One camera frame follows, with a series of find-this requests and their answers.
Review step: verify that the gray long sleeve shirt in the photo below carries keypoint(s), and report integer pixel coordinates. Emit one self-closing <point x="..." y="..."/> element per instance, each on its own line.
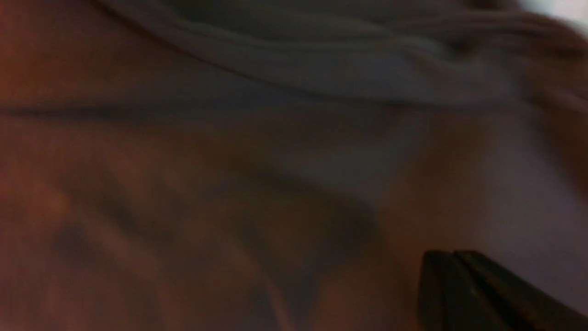
<point x="282" y="165"/>

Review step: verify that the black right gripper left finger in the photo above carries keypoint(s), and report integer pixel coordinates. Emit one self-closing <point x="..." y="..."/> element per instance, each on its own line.
<point x="448" y="298"/>

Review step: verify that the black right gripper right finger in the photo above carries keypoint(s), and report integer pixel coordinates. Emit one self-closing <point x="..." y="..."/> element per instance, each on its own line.
<point x="530" y="305"/>

